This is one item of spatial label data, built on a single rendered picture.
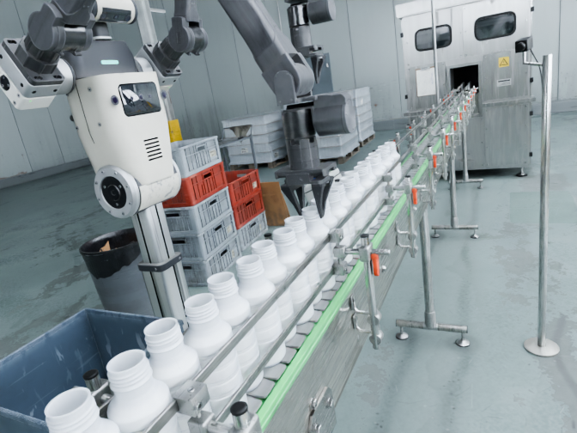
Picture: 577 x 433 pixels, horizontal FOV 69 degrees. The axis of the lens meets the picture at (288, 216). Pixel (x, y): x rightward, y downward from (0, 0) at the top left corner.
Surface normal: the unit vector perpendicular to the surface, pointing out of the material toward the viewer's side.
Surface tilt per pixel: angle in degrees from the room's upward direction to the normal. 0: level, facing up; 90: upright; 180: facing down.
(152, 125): 90
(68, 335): 90
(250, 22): 89
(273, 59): 89
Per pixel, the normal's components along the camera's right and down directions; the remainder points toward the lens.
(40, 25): -0.42, 0.32
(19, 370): 0.90, -0.01
